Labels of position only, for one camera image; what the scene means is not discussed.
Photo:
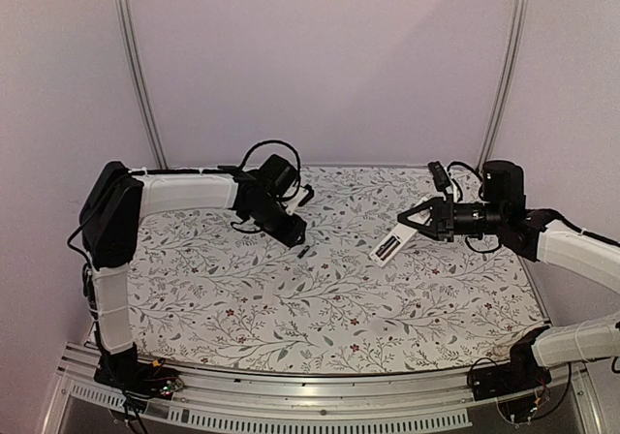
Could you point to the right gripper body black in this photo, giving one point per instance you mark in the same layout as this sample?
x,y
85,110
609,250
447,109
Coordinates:
x,y
444,219

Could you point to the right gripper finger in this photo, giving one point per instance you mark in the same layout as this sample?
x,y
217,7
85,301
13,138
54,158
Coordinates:
x,y
426,228
422,211

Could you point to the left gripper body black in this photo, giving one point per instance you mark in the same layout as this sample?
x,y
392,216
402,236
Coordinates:
x,y
267,220

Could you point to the white remote control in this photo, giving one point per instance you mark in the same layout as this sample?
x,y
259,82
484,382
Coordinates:
x,y
405,229

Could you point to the blue battery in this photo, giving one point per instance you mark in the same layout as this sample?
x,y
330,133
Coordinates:
x,y
383,249
303,252

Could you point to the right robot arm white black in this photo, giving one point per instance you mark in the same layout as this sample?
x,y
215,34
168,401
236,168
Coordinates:
x,y
541,235

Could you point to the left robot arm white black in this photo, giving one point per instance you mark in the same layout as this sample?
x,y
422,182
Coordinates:
x,y
121,199

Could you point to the floral patterned table mat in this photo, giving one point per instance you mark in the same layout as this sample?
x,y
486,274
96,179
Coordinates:
x,y
201,292

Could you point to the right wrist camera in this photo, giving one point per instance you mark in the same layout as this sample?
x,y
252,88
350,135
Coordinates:
x,y
443,182

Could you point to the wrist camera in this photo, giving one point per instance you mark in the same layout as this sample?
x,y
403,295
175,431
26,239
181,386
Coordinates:
x,y
443,182
297,197

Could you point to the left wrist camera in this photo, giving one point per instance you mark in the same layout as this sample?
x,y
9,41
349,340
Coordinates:
x,y
297,197

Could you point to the front aluminium rail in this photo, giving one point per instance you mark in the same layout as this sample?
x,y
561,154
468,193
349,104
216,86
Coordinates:
x,y
219,400

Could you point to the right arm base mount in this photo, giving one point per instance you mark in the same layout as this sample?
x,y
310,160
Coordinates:
x,y
488,379

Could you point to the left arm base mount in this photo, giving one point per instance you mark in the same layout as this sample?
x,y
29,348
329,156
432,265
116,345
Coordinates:
x,y
146,380

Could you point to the right aluminium frame post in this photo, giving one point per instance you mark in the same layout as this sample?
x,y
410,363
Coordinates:
x,y
518,19

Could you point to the aluminium frame post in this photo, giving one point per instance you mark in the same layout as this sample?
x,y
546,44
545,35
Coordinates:
x,y
518,19
130,43

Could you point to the left aluminium frame post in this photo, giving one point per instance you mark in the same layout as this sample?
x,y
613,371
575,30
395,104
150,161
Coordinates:
x,y
130,43

